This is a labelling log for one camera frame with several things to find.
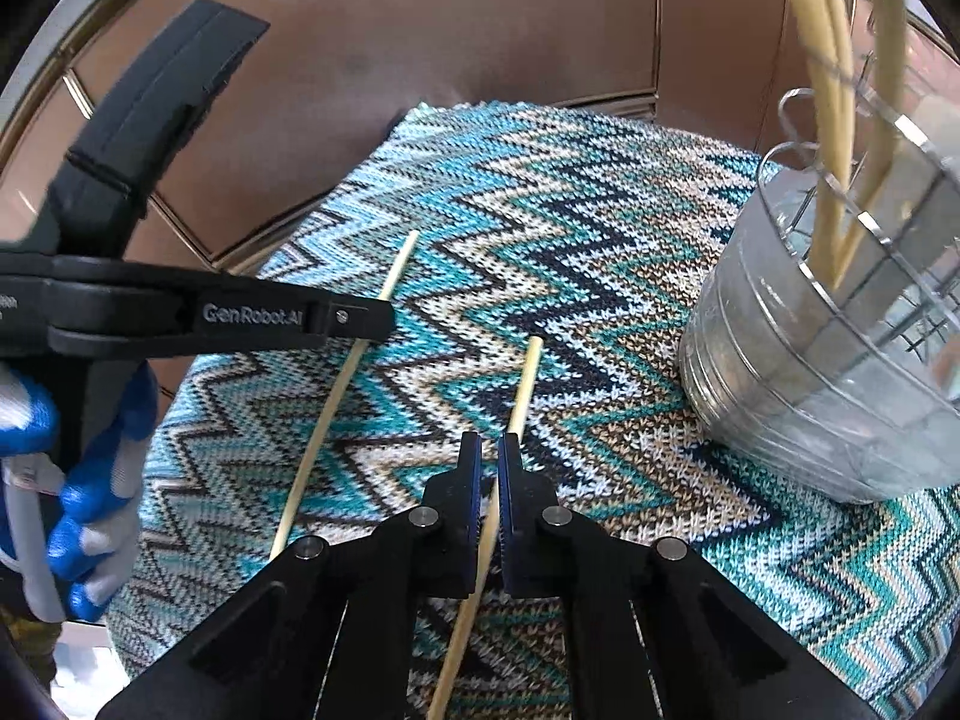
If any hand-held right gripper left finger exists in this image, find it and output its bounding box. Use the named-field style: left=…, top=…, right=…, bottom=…
left=97, top=432, right=483, bottom=720

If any person's left hand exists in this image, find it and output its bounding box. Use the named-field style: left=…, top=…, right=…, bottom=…
left=0, top=364, right=161, bottom=625

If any long bamboo chopstick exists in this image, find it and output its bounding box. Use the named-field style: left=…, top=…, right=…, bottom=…
left=270, top=231, right=421, bottom=560

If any zigzag knitted tablecloth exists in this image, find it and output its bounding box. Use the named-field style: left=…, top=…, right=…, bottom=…
left=105, top=97, right=960, bottom=720

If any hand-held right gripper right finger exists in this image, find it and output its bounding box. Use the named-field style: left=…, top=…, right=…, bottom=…
left=497, top=433, right=880, bottom=720

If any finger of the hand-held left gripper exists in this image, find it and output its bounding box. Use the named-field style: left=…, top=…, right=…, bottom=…
left=304, top=297, right=395, bottom=347

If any clear-lined wire utensil holder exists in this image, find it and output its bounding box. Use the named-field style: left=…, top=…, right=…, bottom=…
left=679, top=86, right=960, bottom=507

